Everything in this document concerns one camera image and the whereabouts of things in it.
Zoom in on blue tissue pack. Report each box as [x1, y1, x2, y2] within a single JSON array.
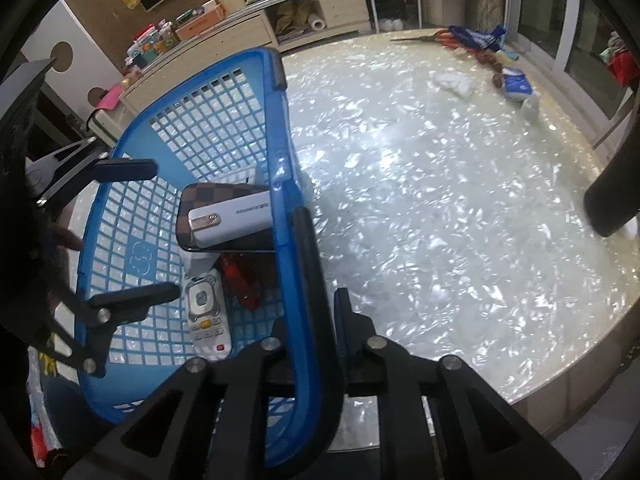
[[501, 66, 535, 102]]

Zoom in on red handled scissors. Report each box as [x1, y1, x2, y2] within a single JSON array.
[[390, 30, 458, 50]]

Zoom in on white remote control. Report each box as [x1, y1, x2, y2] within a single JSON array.
[[180, 250, 233, 363]]

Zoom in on colourful printed cloth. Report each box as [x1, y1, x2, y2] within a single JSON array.
[[27, 395, 66, 466]]

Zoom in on white green suitcase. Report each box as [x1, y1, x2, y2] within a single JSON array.
[[85, 102, 126, 136]]

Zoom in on red garment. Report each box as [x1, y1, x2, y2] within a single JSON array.
[[605, 32, 640, 86]]

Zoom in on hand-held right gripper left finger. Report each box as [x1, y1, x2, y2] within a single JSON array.
[[60, 317, 297, 480]]

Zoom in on person's left hand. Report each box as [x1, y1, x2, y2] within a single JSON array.
[[50, 226, 85, 252]]

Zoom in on glass sliding door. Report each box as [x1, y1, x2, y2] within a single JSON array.
[[505, 0, 640, 161]]

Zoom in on white power bank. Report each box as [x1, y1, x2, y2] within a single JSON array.
[[187, 195, 273, 251]]

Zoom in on cream television cabinet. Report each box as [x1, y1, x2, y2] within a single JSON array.
[[120, 0, 373, 111]]

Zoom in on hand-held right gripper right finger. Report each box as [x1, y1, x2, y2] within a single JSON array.
[[332, 287, 583, 480]]

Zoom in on crumpled white tissue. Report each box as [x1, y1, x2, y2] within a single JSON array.
[[432, 71, 473, 98]]

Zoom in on pink cloth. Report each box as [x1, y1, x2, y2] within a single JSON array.
[[97, 82, 123, 110]]

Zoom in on brown checkered wallet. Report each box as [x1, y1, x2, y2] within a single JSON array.
[[175, 182, 278, 253]]

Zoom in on red strap keychain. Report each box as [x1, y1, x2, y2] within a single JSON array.
[[220, 254, 263, 311]]

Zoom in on white charger box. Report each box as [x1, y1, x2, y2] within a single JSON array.
[[245, 166, 275, 188]]

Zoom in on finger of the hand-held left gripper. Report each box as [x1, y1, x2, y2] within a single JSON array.
[[25, 135, 160, 207], [30, 280, 180, 380]]

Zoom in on black bottle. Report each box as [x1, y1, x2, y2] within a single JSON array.
[[584, 125, 640, 238]]

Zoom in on blue plastic basket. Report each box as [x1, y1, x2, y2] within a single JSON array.
[[75, 47, 346, 471]]

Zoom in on blue striped sock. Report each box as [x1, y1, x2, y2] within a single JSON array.
[[447, 24, 508, 51]]

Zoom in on pink box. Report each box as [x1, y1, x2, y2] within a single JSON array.
[[175, 4, 226, 41]]

